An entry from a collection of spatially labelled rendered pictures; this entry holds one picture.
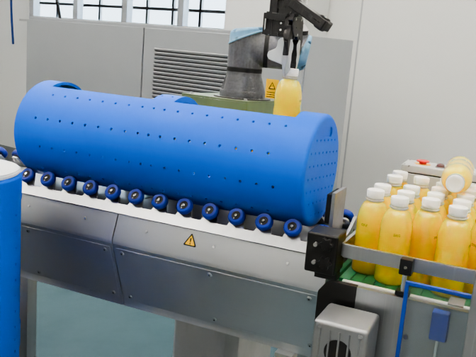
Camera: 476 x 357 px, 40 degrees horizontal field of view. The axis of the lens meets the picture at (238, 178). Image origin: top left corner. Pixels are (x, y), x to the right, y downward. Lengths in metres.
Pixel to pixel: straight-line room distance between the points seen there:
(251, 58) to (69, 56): 2.38
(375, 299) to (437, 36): 3.04
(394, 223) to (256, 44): 0.90
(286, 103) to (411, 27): 2.81
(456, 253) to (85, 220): 0.99
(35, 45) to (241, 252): 3.21
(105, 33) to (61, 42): 0.40
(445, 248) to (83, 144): 0.96
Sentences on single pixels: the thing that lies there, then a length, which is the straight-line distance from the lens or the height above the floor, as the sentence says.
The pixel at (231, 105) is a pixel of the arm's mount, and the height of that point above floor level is 1.19.
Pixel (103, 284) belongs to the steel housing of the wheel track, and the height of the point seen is 0.68.
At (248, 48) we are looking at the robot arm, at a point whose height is 1.37.
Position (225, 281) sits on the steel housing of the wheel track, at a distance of 1.67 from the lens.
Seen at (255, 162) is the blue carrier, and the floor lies 1.11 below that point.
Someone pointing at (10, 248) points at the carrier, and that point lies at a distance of 1.71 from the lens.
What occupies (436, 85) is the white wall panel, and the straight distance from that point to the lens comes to 4.31.
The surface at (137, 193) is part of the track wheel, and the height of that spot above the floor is 0.97.
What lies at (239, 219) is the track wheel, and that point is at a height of 0.96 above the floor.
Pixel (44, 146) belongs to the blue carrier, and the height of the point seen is 1.06.
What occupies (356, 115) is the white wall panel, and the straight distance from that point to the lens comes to 4.52.
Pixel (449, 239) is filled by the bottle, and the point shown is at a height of 1.03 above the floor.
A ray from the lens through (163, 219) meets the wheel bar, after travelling 1.73.
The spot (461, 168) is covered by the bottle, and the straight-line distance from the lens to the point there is 1.57.
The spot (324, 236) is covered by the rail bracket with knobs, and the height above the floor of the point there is 1.00.
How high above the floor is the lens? 1.39
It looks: 12 degrees down
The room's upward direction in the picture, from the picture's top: 5 degrees clockwise
